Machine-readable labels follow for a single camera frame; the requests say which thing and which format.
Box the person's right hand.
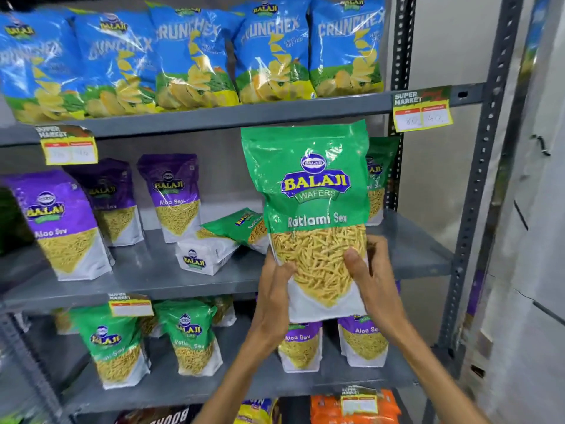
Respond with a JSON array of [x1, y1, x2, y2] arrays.
[[343, 235, 410, 348]]

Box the person's left hand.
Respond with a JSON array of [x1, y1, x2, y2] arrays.
[[248, 248, 298, 350]]

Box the large green snack pouch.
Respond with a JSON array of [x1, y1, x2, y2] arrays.
[[240, 120, 371, 324]]

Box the person's left forearm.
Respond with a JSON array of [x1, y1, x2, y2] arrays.
[[193, 335, 283, 424]]

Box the person's right forearm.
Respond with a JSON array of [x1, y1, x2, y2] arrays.
[[388, 324, 491, 424]]

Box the purple snack pouch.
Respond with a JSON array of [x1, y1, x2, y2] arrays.
[[0, 169, 116, 281], [337, 314, 389, 368], [277, 321, 323, 374], [65, 158, 145, 248], [137, 153, 202, 244]]

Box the snack pouch with white bottom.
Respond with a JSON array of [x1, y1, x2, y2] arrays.
[[175, 237, 240, 277]]

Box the grey metal shelf rack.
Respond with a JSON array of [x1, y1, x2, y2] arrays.
[[0, 0, 527, 424]]

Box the yellow shelf price tag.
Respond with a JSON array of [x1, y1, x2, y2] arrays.
[[35, 124, 99, 166], [340, 386, 380, 416], [108, 292, 154, 318], [391, 86, 454, 133]]

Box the yellow and blue snack packet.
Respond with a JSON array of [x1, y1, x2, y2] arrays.
[[233, 397, 282, 424]]

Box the orange snack packet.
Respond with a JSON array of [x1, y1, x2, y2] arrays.
[[310, 389, 402, 424]]

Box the dark snack packet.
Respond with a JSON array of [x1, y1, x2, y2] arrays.
[[114, 405, 191, 424]]

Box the black hook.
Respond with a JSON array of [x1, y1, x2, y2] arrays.
[[531, 134, 551, 158]]

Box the blue chips bag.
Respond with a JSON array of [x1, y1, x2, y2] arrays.
[[147, 3, 242, 112], [0, 12, 87, 125], [308, 0, 387, 98], [73, 11, 160, 119], [231, 0, 317, 105]]

